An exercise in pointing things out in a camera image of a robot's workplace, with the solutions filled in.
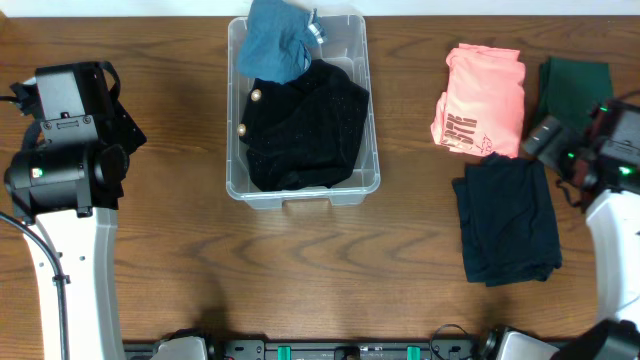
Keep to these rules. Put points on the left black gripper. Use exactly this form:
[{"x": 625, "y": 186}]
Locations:
[{"x": 128, "y": 131}]

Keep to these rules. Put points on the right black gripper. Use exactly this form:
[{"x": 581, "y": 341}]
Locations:
[{"x": 552, "y": 153}]

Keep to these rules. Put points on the blue garment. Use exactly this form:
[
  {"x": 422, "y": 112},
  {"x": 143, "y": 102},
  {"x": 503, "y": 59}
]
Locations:
[{"x": 278, "y": 41}]

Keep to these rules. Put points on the black knit cardigan gold buttons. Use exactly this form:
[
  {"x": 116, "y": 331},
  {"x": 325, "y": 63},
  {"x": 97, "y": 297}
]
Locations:
[{"x": 306, "y": 132}]

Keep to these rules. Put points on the clear plastic storage bin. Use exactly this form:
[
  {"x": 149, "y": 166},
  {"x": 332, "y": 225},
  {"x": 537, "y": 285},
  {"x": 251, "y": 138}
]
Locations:
[{"x": 346, "y": 48}]

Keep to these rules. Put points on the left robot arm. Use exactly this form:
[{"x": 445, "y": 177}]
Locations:
[{"x": 64, "y": 185}]

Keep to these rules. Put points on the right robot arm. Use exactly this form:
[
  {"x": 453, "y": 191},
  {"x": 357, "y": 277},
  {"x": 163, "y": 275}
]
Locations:
[{"x": 602, "y": 163}]

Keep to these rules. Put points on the dark green folded cloth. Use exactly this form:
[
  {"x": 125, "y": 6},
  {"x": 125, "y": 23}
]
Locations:
[{"x": 569, "y": 90}]

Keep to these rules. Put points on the pink folded printed shirt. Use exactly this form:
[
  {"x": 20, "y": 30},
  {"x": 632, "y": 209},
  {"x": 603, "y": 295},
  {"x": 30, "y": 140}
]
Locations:
[{"x": 482, "y": 110}]

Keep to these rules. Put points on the dark navy folded garment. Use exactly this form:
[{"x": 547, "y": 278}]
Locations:
[{"x": 509, "y": 230}]

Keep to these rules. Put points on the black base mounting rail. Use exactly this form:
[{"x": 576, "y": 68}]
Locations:
[{"x": 253, "y": 349}]

